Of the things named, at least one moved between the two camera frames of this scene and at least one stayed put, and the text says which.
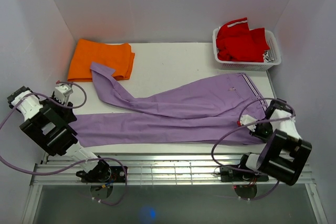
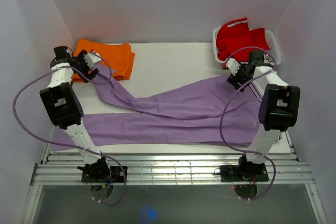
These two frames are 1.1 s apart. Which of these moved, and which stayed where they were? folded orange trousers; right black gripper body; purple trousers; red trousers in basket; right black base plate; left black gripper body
Moved: right black gripper body; left black gripper body
Stayed: red trousers in basket; folded orange trousers; right black base plate; purple trousers
